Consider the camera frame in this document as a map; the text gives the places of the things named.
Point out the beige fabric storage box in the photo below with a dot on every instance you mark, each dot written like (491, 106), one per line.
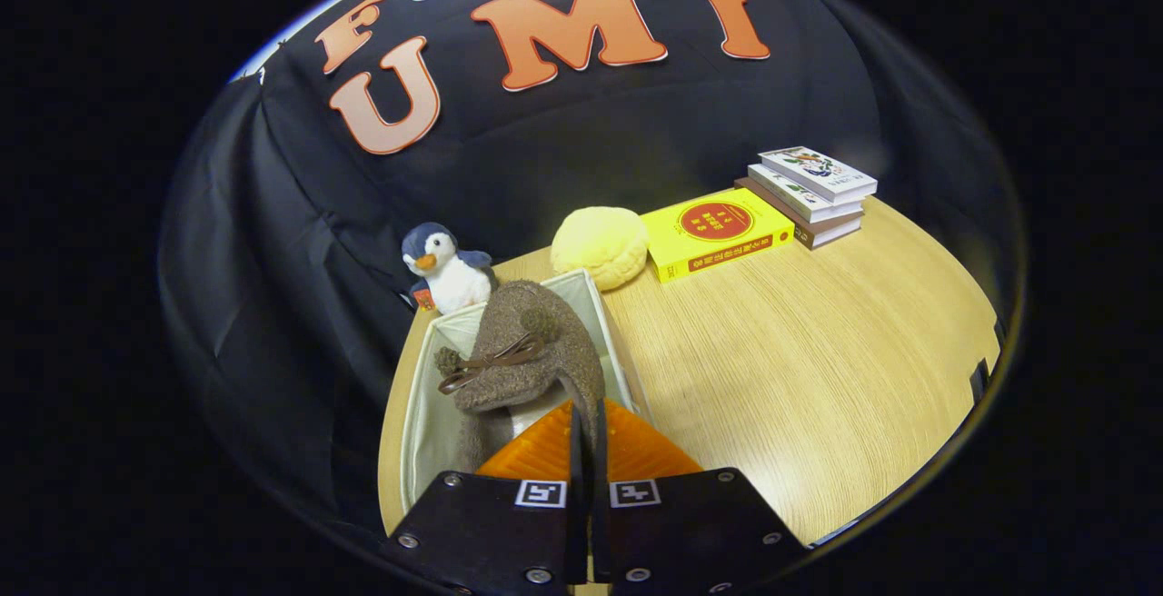
(427, 414)

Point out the white book with floral cover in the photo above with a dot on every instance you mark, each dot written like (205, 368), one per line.
(790, 193)

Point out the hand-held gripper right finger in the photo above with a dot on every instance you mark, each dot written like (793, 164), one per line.
(690, 532)

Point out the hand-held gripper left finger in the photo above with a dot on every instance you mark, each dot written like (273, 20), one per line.
(491, 532)

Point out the yellow book with red circle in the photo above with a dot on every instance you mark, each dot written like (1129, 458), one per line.
(718, 233)

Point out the brown suede shoe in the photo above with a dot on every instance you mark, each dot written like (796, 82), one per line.
(527, 342)

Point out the yellow bun-shaped plush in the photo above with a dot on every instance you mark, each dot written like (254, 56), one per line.
(600, 246)

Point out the penguin plush toy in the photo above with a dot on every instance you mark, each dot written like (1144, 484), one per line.
(454, 283)

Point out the brown-covered book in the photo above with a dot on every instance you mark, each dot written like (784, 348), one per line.
(818, 231)

